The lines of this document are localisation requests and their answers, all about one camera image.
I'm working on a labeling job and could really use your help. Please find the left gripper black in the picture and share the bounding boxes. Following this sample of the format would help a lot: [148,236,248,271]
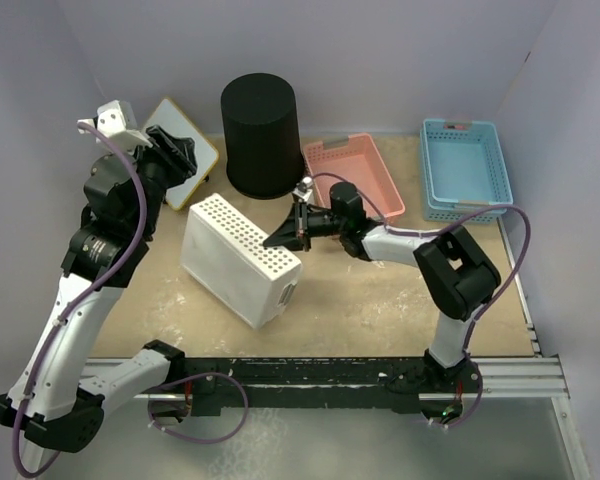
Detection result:
[114,126,196,237]

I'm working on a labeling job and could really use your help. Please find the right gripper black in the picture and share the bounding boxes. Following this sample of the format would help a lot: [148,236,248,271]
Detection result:
[265,199,347,252]

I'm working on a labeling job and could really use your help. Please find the white plastic basket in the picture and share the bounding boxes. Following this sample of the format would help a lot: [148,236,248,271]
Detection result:
[180,193,302,330]

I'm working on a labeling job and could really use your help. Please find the black plastic waste bin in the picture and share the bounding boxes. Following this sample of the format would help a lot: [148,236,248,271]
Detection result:
[220,73,305,200]

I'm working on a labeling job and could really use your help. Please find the pink plastic basket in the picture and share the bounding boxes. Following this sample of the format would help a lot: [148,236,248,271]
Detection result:
[303,133,405,221]

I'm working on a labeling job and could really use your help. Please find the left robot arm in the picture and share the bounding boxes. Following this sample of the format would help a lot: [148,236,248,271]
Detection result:
[0,126,198,453]

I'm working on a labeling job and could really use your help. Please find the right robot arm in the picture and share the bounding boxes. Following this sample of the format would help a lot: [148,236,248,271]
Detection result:
[263,181,501,391]

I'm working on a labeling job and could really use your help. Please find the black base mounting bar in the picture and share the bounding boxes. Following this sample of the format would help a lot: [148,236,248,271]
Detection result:
[129,355,484,417]

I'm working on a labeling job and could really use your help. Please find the small whiteboard yellow frame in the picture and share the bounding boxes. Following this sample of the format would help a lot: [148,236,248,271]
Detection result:
[143,97,220,211]

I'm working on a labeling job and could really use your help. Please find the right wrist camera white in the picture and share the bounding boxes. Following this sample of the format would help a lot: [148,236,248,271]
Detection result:
[292,176,314,204]

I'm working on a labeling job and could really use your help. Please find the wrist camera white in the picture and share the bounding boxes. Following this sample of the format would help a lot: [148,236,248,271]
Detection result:
[292,176,314,204]
[79,100,151,152]

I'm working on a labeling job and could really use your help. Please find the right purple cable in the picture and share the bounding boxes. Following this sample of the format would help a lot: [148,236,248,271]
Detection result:
[309,172,534,361]

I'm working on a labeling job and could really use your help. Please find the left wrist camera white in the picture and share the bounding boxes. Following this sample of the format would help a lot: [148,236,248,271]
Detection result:
[79,100,151,152]

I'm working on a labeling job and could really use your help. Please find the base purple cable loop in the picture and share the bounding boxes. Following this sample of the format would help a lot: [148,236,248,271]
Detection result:
[147,370,250,444]

